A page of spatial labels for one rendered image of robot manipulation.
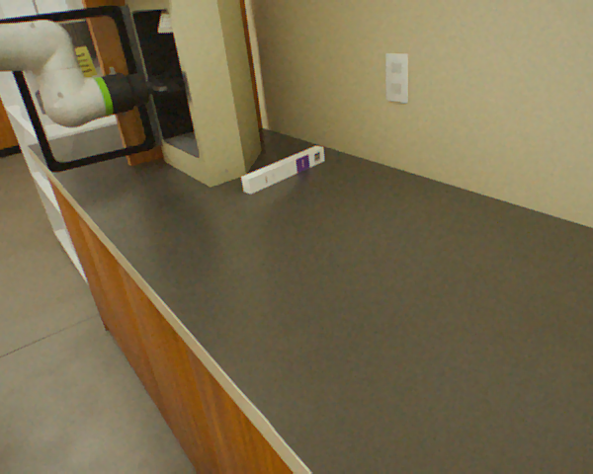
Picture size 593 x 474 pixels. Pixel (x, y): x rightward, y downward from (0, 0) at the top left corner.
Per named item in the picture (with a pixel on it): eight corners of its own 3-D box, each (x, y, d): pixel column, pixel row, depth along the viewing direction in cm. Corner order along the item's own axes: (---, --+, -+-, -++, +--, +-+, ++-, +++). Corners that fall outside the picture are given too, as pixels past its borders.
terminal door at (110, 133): (156, 148, 145) (120, 3, 126) (49, 174, 134) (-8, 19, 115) (156, 147, 146) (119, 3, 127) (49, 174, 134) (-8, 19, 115)
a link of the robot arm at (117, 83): (106, 116, 122) (117, 120, 115) (92, 68, 116) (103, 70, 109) (129, 111, 125) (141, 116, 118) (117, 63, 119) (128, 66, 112)
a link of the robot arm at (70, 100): (50, 134, 115) (56, 130, 106) (31, 81, 112) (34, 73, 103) (108, 120, 122) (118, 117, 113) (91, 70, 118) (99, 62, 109)
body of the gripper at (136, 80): (129, 77, 114) (166, 70, 118) (119, 74, 120) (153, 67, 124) (137, 109, 117) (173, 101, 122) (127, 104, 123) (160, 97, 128)
